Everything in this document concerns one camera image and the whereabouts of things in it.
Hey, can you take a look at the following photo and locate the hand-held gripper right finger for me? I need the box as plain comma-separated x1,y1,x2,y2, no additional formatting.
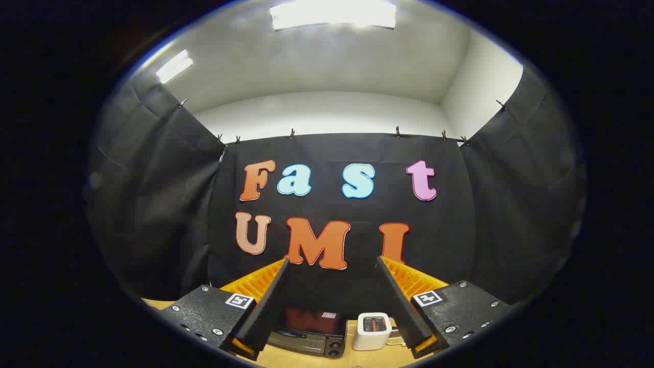
376,256,513,359

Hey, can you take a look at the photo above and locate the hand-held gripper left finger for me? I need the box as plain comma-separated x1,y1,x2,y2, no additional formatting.
159,257,291,361

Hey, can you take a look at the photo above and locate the black toaster oven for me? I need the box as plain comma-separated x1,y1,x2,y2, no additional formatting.
267,307,348,358

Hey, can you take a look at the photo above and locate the white toaster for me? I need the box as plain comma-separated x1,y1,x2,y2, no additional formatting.
352,312,392,351

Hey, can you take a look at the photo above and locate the black backdrop cloth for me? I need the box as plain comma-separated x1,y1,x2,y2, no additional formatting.
84,66,586,328

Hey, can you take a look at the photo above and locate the small ceiling light panel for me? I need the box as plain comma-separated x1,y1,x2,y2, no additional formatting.
155,49,194,84

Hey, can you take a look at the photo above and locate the large ceiling light panel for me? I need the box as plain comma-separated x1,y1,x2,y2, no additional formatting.
270,0,397,31

